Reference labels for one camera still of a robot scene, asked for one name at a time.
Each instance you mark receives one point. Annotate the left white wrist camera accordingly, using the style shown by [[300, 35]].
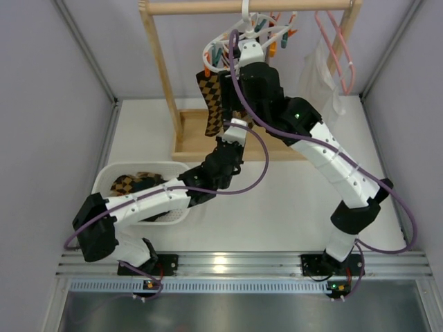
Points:
[[236, 132]]

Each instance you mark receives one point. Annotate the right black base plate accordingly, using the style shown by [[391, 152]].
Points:
[[313, 264]]

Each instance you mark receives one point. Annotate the white clip sock hanger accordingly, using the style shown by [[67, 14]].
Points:
[[264, 29]]

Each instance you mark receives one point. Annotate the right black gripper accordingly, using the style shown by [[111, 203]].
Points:
[[228, 86]]

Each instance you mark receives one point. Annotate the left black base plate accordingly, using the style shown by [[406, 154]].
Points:
[[164, 265]]

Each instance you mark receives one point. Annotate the dark socks in basket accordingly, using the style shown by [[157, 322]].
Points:
[[129, 184]]

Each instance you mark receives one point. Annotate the clear plastic bag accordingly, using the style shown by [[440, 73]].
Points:
[[316, 83]]

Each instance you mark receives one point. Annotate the white perforated plastic basket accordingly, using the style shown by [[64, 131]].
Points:
[[167, 169]]

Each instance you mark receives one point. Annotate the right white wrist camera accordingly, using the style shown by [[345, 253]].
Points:
[[250, 52]]

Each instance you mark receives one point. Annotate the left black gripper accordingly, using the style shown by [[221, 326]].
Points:
[[230, 149]]

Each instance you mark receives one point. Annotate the pink clothes hanger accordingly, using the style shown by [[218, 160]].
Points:
[[339, 59]]

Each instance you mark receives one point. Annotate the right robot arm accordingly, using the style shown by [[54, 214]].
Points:
[[295, 122]]

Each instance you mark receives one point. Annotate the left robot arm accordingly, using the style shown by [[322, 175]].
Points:
[[101, 222]]

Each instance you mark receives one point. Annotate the aluminium mounting rail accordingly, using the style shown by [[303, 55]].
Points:
[[237, 272]]

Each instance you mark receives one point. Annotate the black yellow checkered sock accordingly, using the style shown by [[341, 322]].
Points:
[[211, 92]]

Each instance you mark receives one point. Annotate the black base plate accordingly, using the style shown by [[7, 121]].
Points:
[[164, 265], [313, 264]]

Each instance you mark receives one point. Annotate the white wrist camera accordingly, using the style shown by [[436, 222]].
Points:
[[250, 52], [236, 132]]

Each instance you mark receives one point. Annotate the wooden clothes rack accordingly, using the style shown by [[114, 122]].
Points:
[[189, 143]]

